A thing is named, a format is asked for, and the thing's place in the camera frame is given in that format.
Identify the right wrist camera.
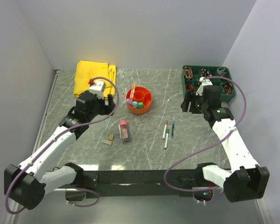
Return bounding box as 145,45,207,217
196,77,212,96

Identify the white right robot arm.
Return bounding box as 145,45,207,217
181,85,270,203

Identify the purple highlighter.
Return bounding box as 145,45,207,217
126,98,133,106

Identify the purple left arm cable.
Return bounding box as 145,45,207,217
5,77,119,214

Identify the yellow thin pen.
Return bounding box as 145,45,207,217
131,82,136,100

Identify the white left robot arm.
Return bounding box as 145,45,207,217
4,91,118,215

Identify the grey tan eraser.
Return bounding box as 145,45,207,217
101,139,112,146

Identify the light blue cap highlighter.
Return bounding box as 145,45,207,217
133,101,138,108

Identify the aluminium rail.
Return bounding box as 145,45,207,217
14,169,262,192

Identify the pink lid marker tube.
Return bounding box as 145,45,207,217
119,119,131,144

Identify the blue transparent pen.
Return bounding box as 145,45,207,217
171,119,175,139

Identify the yellow folded cloth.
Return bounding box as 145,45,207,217
73,61,117,98

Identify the black base beam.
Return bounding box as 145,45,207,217
56,169,222,199

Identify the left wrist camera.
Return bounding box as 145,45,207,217
88,79,106,99

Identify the brown cap white marker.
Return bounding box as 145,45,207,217
162,120,168,140

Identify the green cap white marker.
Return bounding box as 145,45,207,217
164,128,169,150

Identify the brown small eraser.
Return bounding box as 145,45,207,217
108,134,114,141

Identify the green compartment tray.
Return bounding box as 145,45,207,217
182,65,237,102

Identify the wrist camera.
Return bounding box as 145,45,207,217
88,79,106,99
196,77,212,96

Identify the orange round pen holder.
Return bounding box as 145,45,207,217
126,86,153,115

